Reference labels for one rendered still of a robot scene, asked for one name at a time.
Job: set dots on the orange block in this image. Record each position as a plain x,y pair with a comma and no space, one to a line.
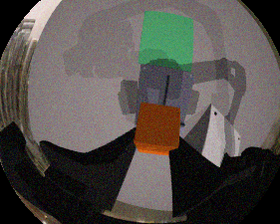
157,129

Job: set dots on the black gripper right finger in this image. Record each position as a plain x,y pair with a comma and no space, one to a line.
194,178

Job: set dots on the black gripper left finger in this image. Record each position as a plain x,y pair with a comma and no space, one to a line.
103,169

